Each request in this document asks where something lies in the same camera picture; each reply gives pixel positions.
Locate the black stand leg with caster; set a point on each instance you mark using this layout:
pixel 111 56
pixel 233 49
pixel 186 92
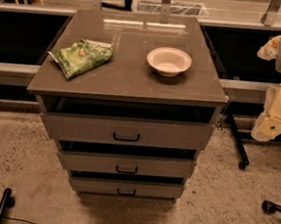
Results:
pixel 241 149

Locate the grey bottom drawer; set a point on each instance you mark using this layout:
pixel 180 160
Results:
pixel 128 189

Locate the green chip bag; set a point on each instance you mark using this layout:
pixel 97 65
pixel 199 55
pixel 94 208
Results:
pixel 81 56

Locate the wire mesh basket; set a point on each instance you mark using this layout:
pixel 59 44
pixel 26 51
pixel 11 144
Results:
pixel 175 8

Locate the grey middle drawer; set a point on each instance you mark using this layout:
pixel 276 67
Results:
pixel 152 166

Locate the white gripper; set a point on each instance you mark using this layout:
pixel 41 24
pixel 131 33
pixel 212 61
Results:
pixel 267 126

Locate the grey drawer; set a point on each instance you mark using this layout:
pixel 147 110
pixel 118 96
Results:
pixel 152 166
pixel 120 131
pixel 128 189

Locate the black caster leg right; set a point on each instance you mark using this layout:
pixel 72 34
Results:
pixel 270 207

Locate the white paper bowl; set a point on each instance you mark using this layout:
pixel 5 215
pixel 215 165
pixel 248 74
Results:
pixel 169 62

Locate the black leg bottom left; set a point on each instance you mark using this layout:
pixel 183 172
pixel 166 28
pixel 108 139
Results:
pixel 6 202

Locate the grey top drawer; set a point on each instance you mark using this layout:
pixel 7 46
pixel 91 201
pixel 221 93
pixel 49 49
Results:
pixel 120 131

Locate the grey drawer cabinet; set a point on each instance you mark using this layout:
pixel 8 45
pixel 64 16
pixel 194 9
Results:
pixel 127 86

